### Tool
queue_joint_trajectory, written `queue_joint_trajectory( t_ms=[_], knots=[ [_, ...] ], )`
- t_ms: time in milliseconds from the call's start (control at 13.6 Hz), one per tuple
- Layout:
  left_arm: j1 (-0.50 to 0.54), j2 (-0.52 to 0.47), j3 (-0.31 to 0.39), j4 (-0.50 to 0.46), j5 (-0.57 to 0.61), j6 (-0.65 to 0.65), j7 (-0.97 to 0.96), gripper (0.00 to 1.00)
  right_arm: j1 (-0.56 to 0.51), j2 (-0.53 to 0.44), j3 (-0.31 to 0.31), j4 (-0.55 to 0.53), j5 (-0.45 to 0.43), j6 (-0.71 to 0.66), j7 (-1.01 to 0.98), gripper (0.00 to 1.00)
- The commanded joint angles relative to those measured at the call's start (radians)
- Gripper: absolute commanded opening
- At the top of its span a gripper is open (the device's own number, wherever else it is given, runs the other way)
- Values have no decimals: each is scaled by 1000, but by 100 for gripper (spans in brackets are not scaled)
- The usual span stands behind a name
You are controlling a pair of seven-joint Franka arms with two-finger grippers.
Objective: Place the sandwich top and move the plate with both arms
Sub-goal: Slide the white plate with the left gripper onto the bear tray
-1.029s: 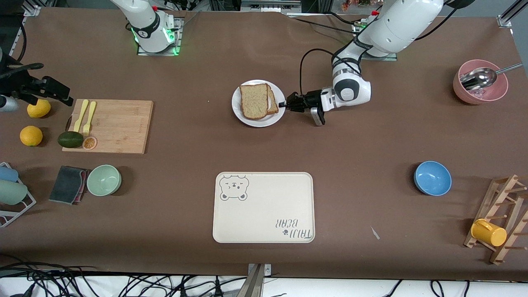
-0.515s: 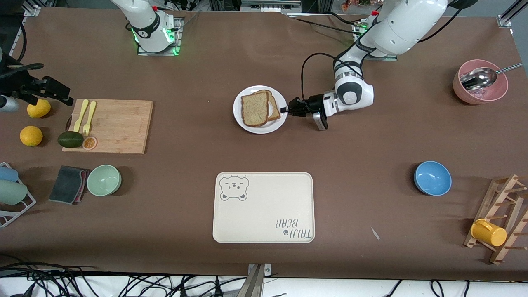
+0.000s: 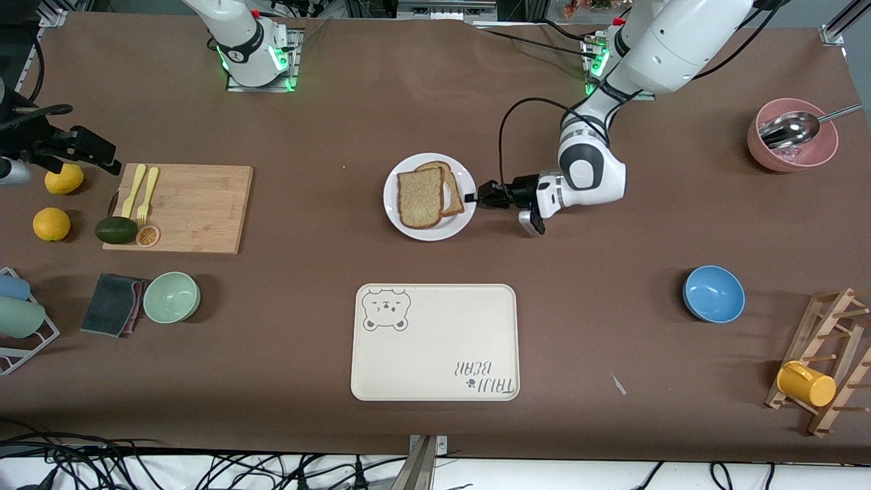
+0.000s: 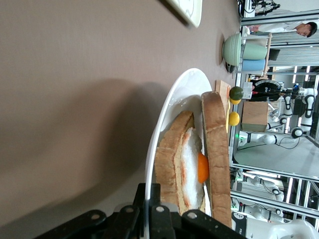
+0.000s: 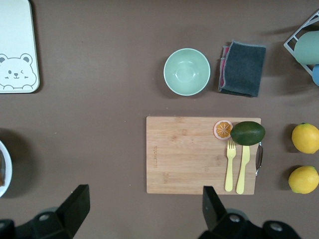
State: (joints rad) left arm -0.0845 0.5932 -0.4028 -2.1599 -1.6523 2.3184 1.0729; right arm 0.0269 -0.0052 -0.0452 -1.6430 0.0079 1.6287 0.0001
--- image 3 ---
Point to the metal ladle spoon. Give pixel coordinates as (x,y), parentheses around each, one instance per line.
(789,129)

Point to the bread slice under egg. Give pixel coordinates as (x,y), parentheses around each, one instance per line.
(454,197)

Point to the pale green bowl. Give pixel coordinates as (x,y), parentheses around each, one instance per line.
(171,298)

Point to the yellow plastic fork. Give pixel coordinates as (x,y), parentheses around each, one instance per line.
(148,190)

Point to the metal table edge bracket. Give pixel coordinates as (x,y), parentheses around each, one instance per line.
(425,463)

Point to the wooden cutting board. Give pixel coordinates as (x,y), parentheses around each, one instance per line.
(204,211)

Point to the wooden mug rack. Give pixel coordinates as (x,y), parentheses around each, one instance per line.
(827,320)

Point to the pale green cup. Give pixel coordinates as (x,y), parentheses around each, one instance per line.
(19,318)

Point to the yellow mug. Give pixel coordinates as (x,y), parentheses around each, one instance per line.
(806,384)

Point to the small white tape scrap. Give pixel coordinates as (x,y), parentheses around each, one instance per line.
(619,385)

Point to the dark green avocado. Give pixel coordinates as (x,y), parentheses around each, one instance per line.
(116,230)

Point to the light blue cup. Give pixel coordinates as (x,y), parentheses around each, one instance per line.
(12,287)

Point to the cream bear print tray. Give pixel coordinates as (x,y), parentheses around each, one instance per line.
(435,347)

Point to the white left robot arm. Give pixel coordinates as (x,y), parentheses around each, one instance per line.
(680,47)

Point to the pink bowl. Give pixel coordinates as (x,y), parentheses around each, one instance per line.
(820,153)

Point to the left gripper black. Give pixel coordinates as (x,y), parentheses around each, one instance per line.
(522,190)

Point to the dark grey folded cloth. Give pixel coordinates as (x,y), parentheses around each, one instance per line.
(109,305)

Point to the blue bowl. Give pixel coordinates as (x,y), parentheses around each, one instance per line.
(714,294)

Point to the aluminium frame profile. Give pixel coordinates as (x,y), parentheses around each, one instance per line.
(53,18)
(835,30)

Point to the colourful toy food pile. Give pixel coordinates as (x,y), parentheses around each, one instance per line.
(599,5)

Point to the plain bread slice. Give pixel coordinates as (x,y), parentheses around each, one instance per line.
(420,199)

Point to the round white plate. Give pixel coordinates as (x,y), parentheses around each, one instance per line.
(391,204)

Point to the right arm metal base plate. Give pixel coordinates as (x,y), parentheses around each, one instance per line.
(262,89)

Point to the grey metal box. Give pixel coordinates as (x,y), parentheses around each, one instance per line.
(442,8)

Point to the yellow lemon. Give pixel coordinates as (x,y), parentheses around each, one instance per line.
(52,224)
(64,182)

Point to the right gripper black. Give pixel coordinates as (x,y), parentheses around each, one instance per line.
(35,139)

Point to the orange slice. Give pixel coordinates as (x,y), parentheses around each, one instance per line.
(148,236)

